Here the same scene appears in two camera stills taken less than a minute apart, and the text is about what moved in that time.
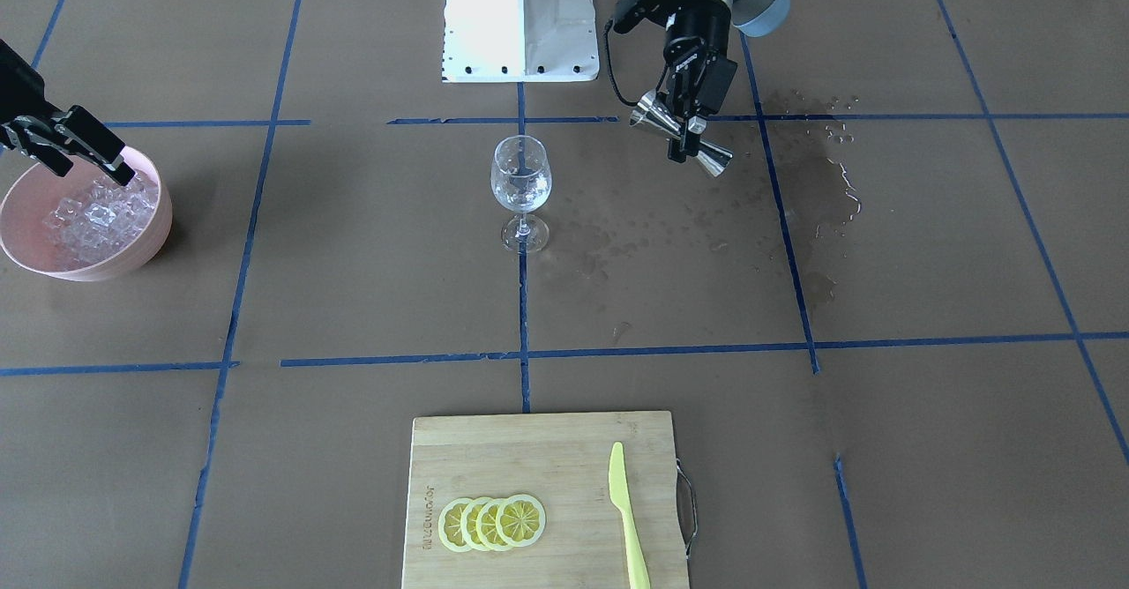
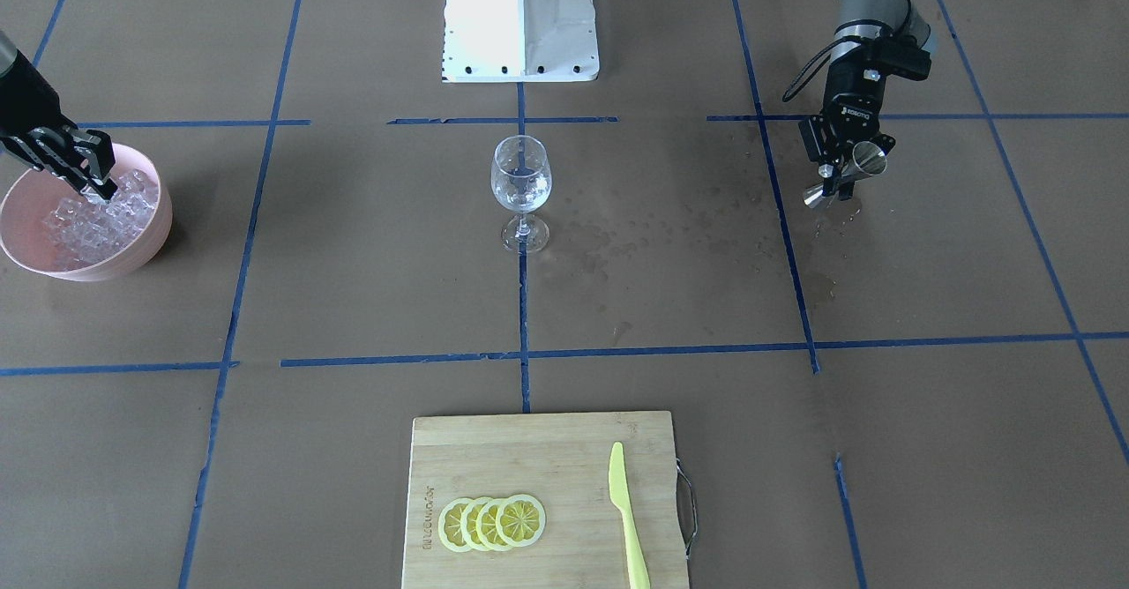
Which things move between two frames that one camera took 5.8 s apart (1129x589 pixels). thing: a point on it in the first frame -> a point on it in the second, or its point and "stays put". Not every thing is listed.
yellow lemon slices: (491, 525) stays put
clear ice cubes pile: (93, 228) stays put
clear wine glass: (521, 175) stays put
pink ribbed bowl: (83, 227) stays put
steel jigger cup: (650, 109) -> (868, 159)
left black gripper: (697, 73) -> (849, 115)
